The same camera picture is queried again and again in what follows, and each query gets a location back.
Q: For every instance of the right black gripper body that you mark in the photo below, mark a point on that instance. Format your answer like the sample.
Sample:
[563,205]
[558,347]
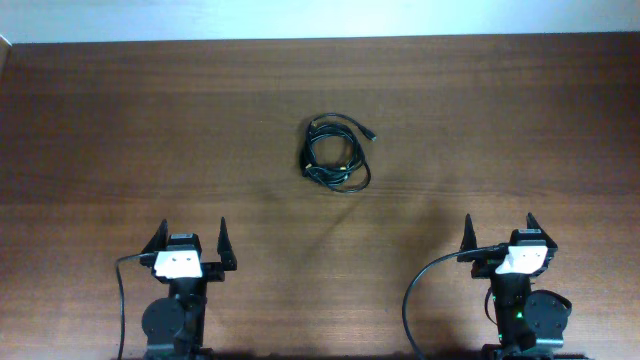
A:
[480,267]

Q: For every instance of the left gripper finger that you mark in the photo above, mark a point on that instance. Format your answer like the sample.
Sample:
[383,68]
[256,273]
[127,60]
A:
[159,240]
[224,247]

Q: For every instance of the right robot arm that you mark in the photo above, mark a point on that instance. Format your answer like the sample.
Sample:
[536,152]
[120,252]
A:
[530,323]

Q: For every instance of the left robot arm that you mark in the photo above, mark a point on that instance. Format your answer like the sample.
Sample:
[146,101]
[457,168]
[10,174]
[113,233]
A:
[174,324]

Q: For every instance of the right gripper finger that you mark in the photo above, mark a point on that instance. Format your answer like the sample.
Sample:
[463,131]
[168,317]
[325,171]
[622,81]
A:
[534,227]
[469,240]

